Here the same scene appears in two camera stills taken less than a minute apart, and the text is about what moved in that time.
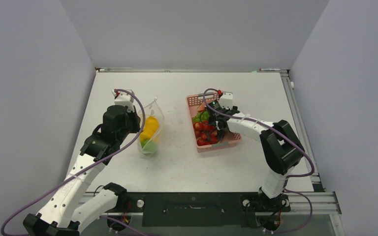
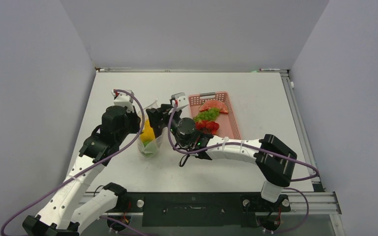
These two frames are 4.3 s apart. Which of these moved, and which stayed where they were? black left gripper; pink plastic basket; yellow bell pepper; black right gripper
Moved: black right gripper
Stayed: pink plastic basket; black left gripper; yellow bell pepper
